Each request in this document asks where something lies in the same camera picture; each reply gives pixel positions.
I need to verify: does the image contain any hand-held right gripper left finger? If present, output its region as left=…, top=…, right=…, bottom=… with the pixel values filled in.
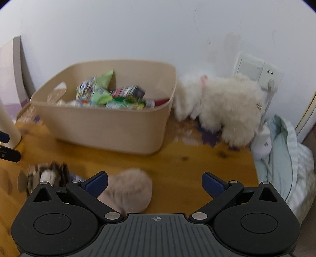
left=26, top=171, right=124, bottom=221

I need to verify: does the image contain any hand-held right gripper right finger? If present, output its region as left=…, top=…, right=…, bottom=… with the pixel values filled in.
left=189, top=171, right=287, bottom=221

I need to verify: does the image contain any pink fluffy sock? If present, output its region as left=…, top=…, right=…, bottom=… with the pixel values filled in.
left=96, top=168, right=153, bottom=214

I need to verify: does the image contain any beige plastic bin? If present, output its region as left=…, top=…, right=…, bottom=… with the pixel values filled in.
left=30, top=59, right=178, bottom=156

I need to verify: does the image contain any small blue snack packet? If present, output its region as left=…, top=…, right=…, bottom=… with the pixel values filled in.
left=66, top=99, right=87, bottom=107

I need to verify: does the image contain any green white snack packet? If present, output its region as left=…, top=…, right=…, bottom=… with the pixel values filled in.
left=106, top=96, right=155, bottom=111

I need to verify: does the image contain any dark long snack box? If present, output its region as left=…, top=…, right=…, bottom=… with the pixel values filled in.
left=111, top=85, right=147, bottom=100

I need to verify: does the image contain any green cartoon snack bag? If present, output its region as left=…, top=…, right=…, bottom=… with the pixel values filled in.
left=75, top=70, right=116, bottom=105

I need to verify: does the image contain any wooden desktop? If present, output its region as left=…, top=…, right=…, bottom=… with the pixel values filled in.
left=0, top=104, right=260, bottom=257

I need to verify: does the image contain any white thermos bottle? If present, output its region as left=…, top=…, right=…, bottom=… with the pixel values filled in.
left=0, top=97, right=22, bottom=150

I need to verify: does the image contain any lavender bed headboard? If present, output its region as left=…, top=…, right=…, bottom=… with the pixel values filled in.
left=0, top=36, right=36, bottom=116

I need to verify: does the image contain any green striped cloth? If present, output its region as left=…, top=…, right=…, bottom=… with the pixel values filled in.
left=255, top=115, right=314, bottom=218

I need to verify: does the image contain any white plush toy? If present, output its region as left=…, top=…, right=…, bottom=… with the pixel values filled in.
left=173, top=74, right=266, bottom=147

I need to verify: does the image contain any cream wardrobe edge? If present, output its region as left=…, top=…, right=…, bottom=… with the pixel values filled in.
left=295, top=93, right=316, bottom=139

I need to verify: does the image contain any white plug with cable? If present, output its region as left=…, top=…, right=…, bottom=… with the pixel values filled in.
left=258, top=79, right=277, bottom=131

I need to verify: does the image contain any white wall socket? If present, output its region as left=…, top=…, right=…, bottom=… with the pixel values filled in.
left=232, top=51, right=284, bottom=91

